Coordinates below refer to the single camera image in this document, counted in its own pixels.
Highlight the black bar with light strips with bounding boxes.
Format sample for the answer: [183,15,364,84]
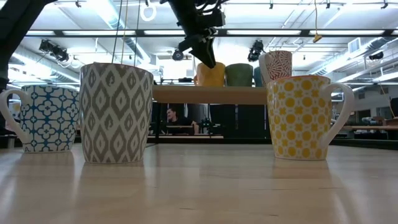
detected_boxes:
[26,28,398,38]

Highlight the thin dark hanging cable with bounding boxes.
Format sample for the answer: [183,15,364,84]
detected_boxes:
[133,0,142,67]
[111,0,124,65]

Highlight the blue lattice patterned white mug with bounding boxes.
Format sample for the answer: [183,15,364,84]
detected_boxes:
[0,84,81,154]

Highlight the black aluminium rig frame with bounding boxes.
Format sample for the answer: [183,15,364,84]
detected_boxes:
[0,133,398,151]

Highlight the orange leaf patterned white mug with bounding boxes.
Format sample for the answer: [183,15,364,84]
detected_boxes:
[258,50,294,85]

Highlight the yellow dotted white mug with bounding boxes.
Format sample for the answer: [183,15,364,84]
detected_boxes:
[266,74,356,161]

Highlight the person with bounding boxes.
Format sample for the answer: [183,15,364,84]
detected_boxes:
[164,106,200,136]

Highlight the wooden shelf with black legs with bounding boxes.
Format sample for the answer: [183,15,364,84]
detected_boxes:
[148,84,269,147]

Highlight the black spotlight with cable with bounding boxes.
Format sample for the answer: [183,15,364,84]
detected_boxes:
[248,39,269,63]

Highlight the small black device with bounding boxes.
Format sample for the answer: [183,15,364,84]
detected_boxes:
[198,116,222,136]

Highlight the thin yellow hanging cable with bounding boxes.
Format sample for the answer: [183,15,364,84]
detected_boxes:
[120,0,129,65]

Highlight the black track lights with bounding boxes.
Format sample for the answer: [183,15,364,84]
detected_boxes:
[38,39,70,63]

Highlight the white hanging ring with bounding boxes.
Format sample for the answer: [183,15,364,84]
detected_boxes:
[139,2,157,22]

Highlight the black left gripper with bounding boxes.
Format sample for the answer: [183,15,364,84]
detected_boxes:
[177,6,226,69]

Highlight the green faceted mug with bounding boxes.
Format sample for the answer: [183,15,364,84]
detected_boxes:
[224,63,254,88]

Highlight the grey diamond patterned white mug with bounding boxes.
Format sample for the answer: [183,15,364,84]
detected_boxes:
[79,62,154,165]

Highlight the orange plain mug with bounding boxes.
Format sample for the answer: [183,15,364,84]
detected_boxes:
[193,61,226,87]

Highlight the blue plain mug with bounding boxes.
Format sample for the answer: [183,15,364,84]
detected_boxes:
[252,66,264,87]

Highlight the yellow hanging cord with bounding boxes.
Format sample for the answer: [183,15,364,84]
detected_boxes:
[312,0,323,44]

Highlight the wooden background desk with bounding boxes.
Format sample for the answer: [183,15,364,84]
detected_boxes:
[331,115,398,141]

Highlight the silver ventilation duct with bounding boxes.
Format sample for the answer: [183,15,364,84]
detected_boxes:
[306,36,398,84]

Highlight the black background cabinet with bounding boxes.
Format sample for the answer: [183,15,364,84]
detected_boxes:
[210,104,272,139]

